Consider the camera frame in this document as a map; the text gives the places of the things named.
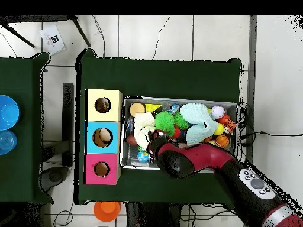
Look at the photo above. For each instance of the green cloth covered side table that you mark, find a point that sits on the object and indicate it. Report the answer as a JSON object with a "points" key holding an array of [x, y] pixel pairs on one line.
{"points": [[23, 165]]}

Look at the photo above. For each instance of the brown toy football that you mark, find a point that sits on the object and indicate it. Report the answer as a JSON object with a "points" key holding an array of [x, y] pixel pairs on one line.
{"points": [[131, 140]]}

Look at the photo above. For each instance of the yellow wedge block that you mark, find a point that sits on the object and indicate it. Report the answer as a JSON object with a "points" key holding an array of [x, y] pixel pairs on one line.
{"points": [[153, 107]]}

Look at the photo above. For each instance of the small globe ball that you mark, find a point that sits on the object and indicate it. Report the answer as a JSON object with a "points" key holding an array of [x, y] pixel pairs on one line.
{"points": [[143, 156]]}

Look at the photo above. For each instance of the black tripod stand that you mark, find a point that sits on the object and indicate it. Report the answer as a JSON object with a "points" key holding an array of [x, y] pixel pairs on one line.
{"points": [[80, 31]]}

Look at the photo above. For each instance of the orange toy basketball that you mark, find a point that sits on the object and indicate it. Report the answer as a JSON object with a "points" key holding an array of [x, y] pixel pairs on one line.
{"points": [[222, 140]]}

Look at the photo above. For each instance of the cream knitted cloth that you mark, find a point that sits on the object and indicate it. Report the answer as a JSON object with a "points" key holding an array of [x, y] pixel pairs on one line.
{"points": [[142, 127]]}

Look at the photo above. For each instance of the orange plastic cone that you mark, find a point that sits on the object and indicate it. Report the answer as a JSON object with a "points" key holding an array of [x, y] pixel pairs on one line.
{"points": [[106, 211]]}

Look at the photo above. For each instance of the black flat panel stand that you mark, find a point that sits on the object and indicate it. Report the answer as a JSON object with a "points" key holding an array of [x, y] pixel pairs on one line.
{"points": [[68, 118]]}

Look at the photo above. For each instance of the wooden box with three holes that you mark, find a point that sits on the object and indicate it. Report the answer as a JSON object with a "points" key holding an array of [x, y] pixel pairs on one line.
{"points": [[111, 113]]}

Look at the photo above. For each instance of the tiger plush toy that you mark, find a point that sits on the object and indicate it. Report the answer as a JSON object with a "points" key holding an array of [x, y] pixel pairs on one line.
{"points": [[230, 125]]}

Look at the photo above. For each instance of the grey round base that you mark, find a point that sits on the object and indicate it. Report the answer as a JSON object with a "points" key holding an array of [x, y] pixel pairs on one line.
{"points": [[54, 176]]}

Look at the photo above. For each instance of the mint knitted cloth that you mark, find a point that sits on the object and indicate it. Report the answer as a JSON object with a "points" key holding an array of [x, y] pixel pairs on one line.
{"points": [[198, 118]]}

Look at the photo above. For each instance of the translucent blue plastic cup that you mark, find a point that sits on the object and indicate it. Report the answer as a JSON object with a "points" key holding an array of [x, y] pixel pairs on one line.
{"points": [[7, 141]]}

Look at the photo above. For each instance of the green spiky rubber ball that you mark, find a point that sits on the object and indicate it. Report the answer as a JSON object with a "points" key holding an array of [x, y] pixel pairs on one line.
{"points": [[165, 120]]}

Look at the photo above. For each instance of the white baseball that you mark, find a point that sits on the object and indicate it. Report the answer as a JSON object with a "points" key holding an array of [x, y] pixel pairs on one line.
{"points": [[218, 111]]}

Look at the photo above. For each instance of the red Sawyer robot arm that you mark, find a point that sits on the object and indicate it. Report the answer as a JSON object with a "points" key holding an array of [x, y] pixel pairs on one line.
{"points": [[206, 156]]}

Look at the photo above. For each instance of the dark green tablecloth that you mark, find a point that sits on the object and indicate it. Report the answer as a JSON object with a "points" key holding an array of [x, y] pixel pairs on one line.
{"points": [[161, 78]]}

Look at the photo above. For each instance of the orange round sponge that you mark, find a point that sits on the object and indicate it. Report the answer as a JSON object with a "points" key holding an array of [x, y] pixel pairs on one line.
{"points": [[137, 108]]}

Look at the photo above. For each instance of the white printed card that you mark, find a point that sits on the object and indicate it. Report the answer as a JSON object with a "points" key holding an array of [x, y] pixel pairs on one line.
{"points": [[51, 45]]}

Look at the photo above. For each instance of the blue plastic bowl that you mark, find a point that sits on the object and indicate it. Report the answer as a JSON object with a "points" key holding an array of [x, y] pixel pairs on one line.
{"points": [[8, 112]]}

